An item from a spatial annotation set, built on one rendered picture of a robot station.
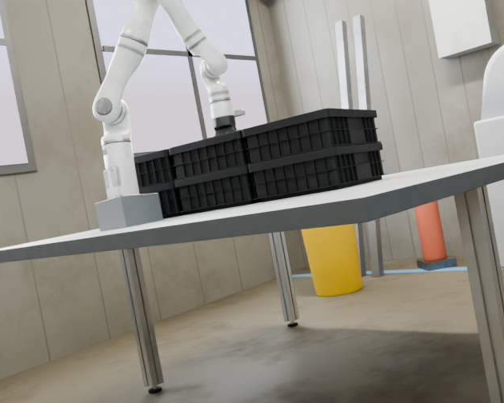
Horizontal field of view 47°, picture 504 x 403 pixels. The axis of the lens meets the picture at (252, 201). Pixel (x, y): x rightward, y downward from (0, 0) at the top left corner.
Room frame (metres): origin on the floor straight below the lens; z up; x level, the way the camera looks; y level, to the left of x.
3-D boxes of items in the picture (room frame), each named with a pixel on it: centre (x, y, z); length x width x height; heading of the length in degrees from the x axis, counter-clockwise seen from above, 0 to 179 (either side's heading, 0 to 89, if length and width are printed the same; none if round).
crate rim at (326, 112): (1.87, -0.23, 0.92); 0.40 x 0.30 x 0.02; 147
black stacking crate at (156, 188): (2.20, 0.27, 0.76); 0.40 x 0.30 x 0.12; 147
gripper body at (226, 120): (1.92, 0.04, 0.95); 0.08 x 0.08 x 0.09
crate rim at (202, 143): (2.03, 0.02, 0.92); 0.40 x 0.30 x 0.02; 147
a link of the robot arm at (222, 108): (1.94, 0.03, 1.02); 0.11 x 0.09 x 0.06; 146
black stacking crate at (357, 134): (1.87, -0.23, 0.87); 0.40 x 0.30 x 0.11; 147
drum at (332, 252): (3.75, -0.45, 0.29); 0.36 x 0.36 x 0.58
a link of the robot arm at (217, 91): (1.93, 0.05, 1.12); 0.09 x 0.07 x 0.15; 32
